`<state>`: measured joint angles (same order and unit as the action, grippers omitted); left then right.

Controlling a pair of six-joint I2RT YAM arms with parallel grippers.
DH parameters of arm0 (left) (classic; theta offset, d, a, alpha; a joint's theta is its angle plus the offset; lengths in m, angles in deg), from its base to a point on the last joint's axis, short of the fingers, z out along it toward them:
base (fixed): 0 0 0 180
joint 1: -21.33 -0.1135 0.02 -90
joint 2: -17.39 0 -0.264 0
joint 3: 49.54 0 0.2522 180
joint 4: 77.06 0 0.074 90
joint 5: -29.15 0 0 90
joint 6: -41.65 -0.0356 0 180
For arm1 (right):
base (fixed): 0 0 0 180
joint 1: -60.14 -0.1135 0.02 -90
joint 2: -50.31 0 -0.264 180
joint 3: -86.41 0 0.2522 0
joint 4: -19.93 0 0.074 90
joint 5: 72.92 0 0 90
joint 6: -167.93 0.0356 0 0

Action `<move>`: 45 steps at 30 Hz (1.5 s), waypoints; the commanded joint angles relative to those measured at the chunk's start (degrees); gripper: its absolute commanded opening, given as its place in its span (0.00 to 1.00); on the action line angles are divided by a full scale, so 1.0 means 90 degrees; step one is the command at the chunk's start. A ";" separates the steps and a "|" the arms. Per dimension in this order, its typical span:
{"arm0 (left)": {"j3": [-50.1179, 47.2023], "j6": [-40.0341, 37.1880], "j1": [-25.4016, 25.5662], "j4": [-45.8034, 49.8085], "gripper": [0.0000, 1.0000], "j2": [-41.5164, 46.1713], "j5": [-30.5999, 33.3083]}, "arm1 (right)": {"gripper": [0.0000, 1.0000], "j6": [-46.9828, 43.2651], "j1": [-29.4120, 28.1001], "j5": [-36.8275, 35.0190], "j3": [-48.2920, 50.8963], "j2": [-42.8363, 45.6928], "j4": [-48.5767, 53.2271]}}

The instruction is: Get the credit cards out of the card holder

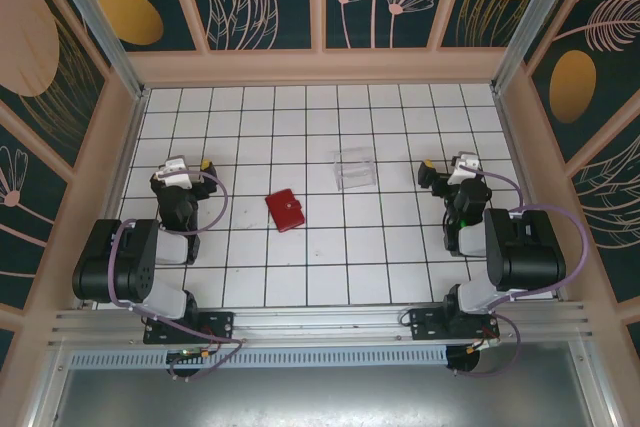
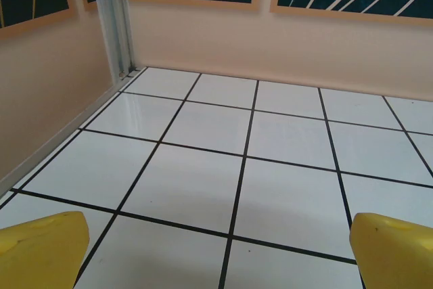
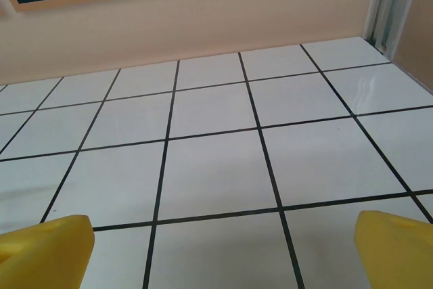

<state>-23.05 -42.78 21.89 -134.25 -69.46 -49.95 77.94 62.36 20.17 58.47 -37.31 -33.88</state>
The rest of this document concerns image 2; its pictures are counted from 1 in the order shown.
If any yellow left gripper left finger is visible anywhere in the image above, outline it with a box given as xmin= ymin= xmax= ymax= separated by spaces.
xmin=0 ymin=210 xmax=91 ymax=289

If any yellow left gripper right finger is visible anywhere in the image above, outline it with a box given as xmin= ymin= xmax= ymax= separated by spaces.
xmin=349 ymin=213 xmax=433 ymax=289

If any aluminium floor edge rail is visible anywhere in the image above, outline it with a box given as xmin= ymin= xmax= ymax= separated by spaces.
xmin=0 ymin=67 xmax=141 ymax=198

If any aluminium frame post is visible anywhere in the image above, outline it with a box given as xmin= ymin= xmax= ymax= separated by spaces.
xmin=89 ymin=0 xmax=137 ymax=79

